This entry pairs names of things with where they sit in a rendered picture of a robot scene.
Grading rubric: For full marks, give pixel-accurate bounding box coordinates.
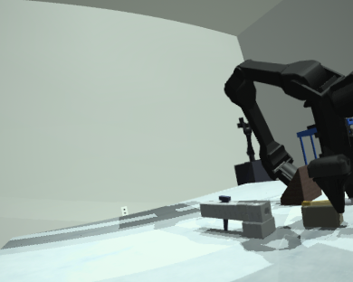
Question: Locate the white cylinder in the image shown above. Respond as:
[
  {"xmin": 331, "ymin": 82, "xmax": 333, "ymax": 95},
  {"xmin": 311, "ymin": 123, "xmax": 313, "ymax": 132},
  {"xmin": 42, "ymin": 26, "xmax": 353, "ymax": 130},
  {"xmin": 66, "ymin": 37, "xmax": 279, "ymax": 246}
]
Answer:
[{"xmin": 301, "ymin": 198, "xmax": 353, "ymax": 206}]

